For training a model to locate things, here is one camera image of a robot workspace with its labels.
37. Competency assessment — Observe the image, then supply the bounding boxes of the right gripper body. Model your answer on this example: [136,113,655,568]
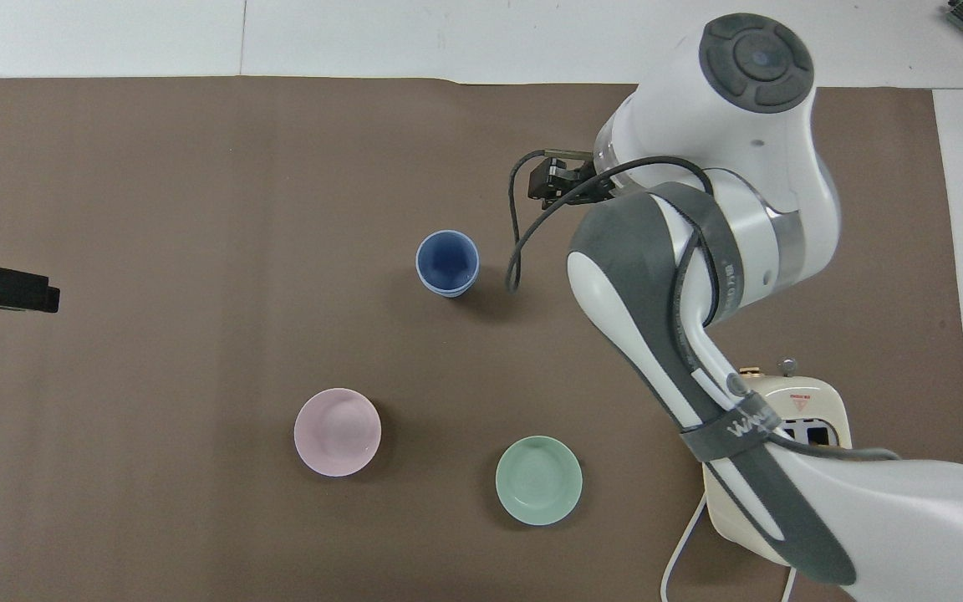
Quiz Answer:
[528,157,617,211]

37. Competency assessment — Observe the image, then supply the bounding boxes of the green plate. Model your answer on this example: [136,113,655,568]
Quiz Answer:
[495,435,583,527]

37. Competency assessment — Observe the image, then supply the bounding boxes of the white power cable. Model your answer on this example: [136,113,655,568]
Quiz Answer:
[660,493,798,602]

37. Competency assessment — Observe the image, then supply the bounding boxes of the blue cup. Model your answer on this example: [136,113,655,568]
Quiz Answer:
[415,230,481,299]

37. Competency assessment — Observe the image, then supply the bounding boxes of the cream toaster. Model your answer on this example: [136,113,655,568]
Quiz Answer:
[702,360,853,570]

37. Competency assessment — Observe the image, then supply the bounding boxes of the pink bowl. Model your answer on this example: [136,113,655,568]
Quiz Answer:
[293,388,383,478]

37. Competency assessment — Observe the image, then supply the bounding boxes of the black cable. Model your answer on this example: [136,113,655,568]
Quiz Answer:
[505,148,717,327]

